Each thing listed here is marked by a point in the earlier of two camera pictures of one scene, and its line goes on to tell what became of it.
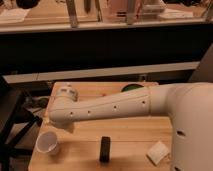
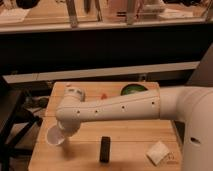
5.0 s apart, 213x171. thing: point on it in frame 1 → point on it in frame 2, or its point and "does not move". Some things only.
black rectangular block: (105, 147) does not move
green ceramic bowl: (131, 86) does not move
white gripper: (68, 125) → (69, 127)
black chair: (16, 121) does not move
